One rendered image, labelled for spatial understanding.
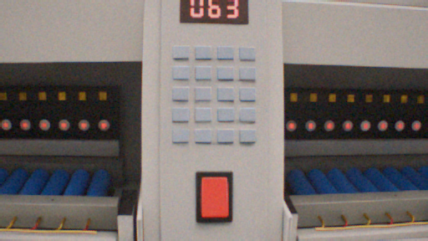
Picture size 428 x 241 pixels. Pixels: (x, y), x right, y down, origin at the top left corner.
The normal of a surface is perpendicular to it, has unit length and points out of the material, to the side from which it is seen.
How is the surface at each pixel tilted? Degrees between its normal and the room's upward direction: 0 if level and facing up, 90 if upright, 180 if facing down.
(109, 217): 108
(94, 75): 90
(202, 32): 90
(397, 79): 90
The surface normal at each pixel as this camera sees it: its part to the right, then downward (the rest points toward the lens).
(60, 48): 0.08, 0.26
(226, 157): 0.09, -0.04
